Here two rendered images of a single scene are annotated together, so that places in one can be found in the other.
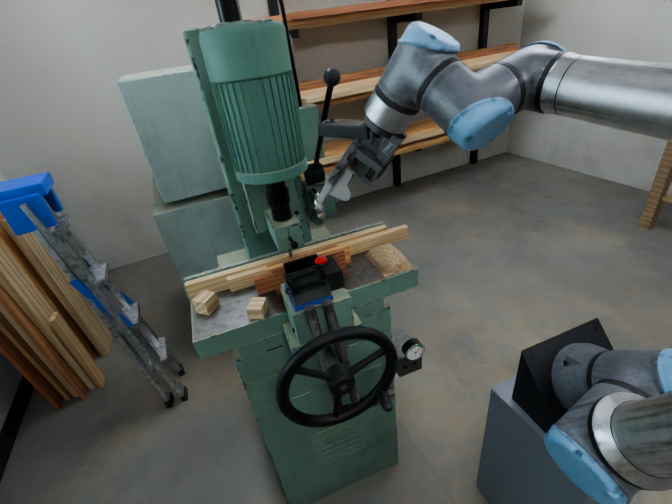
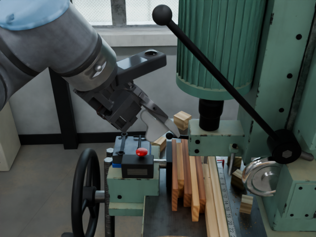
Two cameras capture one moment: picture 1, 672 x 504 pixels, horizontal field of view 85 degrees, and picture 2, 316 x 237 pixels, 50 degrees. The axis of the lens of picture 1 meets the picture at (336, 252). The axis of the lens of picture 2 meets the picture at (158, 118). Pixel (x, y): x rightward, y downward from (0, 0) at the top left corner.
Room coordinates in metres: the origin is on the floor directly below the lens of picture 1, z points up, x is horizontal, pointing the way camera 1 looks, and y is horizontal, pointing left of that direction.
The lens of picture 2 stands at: (0.97, -0.59, 1.57)
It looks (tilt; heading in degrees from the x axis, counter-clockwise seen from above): 34 degrees down; 108
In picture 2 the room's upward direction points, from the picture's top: straight up
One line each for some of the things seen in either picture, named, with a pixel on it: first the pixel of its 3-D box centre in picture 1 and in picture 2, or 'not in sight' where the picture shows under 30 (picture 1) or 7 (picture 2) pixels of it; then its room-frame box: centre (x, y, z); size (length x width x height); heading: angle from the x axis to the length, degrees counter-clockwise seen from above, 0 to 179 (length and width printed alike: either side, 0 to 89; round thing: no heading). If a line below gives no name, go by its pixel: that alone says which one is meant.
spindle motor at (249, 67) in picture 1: (258, 107); (219, 17); (0.88, 0.13, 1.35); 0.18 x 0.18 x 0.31
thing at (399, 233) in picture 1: (323, 256); (207, 195); (0.91, 0.04, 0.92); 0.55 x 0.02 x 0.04; 106
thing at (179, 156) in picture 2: not in sight; (179, 169); (0.81, 0.10, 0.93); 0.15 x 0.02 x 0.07; 106
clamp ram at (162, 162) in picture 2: (306, 279); (158, 163); (0.76, 0.08, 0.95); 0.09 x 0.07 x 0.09; 106
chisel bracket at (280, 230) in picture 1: (284, 229); (215, 140); (0.90, 0.13, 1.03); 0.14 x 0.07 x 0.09; 16
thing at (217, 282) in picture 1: (293, 259); (211, 171); (0.90, 0.12, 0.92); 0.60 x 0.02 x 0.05; 106
